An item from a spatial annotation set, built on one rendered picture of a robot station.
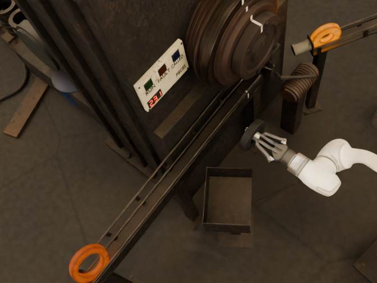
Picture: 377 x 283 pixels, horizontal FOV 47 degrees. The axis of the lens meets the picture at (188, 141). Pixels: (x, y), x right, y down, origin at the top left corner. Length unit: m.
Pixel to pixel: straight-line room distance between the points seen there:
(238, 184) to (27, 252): 1.48
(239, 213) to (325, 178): 0.45
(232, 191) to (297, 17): 1.71
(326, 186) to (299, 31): 1.72
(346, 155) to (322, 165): 0.12
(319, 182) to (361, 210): 0.95
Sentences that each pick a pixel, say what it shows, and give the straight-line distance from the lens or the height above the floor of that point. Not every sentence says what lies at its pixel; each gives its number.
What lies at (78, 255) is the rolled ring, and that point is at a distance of 1.97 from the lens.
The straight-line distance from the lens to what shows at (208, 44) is 1.63.
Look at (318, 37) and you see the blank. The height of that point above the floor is 0.73.
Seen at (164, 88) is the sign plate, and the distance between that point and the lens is 1.74.
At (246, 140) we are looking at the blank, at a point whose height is 0.88.
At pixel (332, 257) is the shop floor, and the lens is 2.61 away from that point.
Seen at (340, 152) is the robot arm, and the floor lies 0.86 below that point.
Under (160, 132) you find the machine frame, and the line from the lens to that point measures 1.91.
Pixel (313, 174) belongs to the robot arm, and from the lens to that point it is 1.79.
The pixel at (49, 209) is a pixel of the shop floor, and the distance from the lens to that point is 2.95.
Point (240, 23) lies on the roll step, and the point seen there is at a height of 1.28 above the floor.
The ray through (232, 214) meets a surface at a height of 0.59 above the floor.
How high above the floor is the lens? 2.53
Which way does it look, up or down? 63 degrees down
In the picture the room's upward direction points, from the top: 19 degrees counter-clockwise
